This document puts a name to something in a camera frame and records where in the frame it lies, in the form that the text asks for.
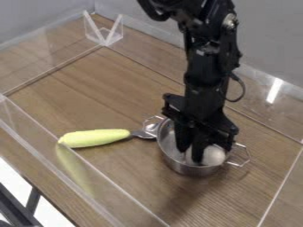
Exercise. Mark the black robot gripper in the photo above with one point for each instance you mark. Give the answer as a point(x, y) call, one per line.
point(201, 123)

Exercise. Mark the stainless steel pot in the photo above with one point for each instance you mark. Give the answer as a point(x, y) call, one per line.
point(238, 157)

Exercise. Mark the white plush mushroom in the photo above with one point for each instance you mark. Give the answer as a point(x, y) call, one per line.
point(214, 156)

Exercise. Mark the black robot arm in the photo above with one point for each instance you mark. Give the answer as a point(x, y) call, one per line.
point(209, 24)

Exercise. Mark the black metal table leg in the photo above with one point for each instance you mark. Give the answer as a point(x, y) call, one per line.
point(20, 215)

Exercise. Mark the yellow handled metal spoon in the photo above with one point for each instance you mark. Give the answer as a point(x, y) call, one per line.
point(89, 138)

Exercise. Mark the clear acrylic enclosure wall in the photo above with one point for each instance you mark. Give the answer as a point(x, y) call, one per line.
point(86, 64)

